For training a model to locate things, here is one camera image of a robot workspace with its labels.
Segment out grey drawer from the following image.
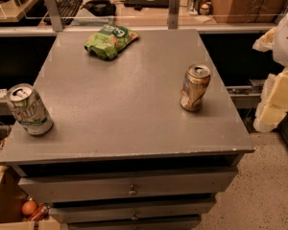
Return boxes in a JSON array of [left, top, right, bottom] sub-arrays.
[[19, 168, 238, 202], [50, 196, 216, 223], [68, 215, 202, 230]]

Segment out right metal post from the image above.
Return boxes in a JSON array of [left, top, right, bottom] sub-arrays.
[[168, 0, 180, 29]]

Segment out orange round fruit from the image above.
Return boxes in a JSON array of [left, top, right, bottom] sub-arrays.
[[21, 200, 38, 216]]

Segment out top grey drawer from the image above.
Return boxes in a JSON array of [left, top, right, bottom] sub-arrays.
[[19, 168, 238, 202]]

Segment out grey drawer cabinet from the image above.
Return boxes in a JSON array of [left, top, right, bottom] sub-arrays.
[[0, 29, 256, 230]]

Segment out green white soda can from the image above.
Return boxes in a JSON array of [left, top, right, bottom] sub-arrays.
[[6, 83, 54, 136]]

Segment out left metal post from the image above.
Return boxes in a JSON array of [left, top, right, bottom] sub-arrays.
[[44, 0, 64, 32]]

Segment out orange soda can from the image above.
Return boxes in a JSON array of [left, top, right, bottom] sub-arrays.
[[180, 63, 210, 112]]

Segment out metal rail bracket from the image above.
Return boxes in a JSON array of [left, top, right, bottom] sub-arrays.
[[227, 80, 264, 109]]

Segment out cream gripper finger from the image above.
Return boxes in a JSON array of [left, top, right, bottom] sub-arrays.
[[253, 67, 288, 132]]

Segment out cardboard box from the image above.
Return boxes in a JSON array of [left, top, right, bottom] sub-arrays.
[[0, 167, 60, 230]]

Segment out bottom grey drawer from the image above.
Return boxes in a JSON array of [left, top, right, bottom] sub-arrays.
[[68, 215, 202, 230]]

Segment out small jars cluster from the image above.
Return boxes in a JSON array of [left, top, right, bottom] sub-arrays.
[[187, 0, 212, 15]]

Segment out middle grey drawer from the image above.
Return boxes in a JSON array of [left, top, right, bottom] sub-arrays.
[[50, 196, 216, 223]]

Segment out orange red bottle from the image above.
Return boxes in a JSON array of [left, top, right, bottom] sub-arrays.
[[27, 204, 50, 222]]

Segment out metal post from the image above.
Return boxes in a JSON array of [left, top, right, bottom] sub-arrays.
[[44, 0, 64, 32], [168, 0, 180, 29]]

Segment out black laptop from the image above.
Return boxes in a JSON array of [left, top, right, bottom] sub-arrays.
[[124, 0, 169, 9]]

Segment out black keyboard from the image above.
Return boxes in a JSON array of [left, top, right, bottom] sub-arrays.
[[43, 0, 83, 26]]

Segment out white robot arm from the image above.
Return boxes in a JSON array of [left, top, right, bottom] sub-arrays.
[[252, 12, 288, 132]]

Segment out green rice chip bag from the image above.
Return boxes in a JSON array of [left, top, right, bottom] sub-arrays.
[[84, 24, 140, 60]]

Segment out black headphones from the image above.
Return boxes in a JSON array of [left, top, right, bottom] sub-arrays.
[[84, 0, 116, 16]]

